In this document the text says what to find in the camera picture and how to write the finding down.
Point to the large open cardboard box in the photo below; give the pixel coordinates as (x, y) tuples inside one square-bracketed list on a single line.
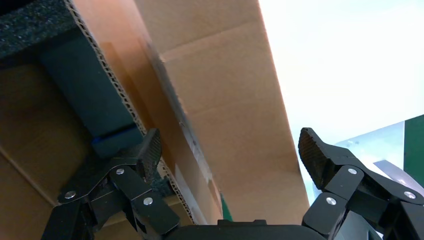
[(20, 132)]

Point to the black foam insert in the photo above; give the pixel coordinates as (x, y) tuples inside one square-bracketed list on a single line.
[(26, 26)]

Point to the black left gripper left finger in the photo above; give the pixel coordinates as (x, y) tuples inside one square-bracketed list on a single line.
[(132, 185)]

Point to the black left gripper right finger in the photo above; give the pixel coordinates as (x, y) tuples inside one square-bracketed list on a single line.
[(348, 185)]

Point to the small cardboard box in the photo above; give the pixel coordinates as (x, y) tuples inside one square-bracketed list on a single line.
[(225, 99)]

